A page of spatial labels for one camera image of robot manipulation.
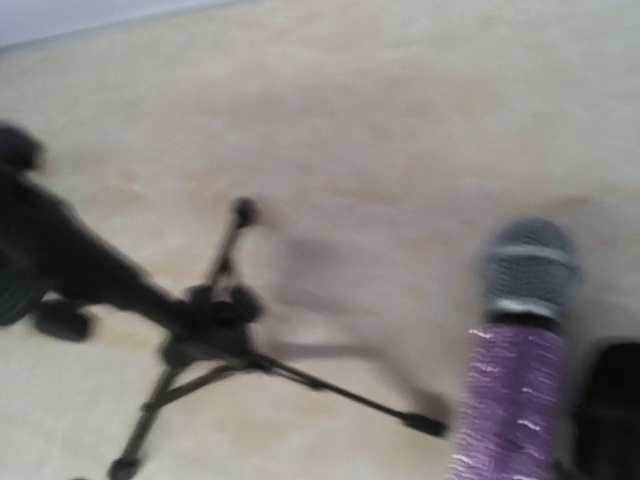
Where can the black tripod mic stand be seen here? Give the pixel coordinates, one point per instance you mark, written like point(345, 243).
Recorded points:
point(53, 269)

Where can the glitter silver microphone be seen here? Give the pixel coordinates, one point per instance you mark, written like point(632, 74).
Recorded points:
point(508, 419)

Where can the black microphone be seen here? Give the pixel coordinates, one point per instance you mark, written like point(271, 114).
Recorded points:
point(606, 417)

